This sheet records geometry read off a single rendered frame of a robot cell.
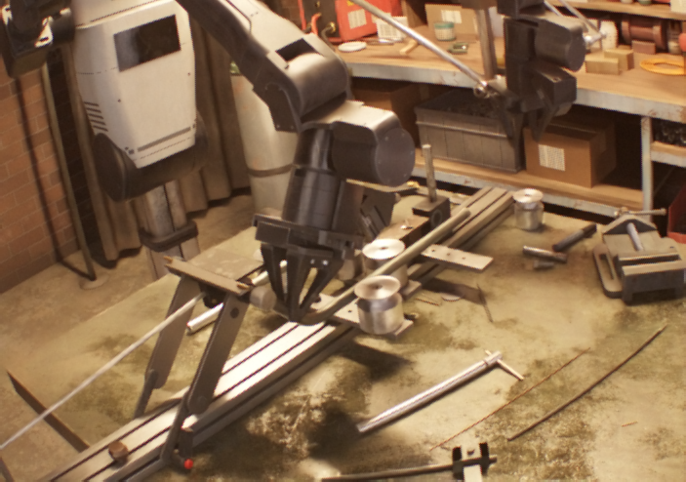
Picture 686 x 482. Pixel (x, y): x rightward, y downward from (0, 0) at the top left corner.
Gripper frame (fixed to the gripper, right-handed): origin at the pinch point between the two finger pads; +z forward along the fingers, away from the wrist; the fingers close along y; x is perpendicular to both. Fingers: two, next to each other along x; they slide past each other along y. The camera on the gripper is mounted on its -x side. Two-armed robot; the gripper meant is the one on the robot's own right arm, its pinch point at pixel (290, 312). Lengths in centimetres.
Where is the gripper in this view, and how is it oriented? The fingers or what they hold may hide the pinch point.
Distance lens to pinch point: 80.7
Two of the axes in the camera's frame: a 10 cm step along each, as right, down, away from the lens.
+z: -2.0, 9.8, 0.5
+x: -6.6, -1.0, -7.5
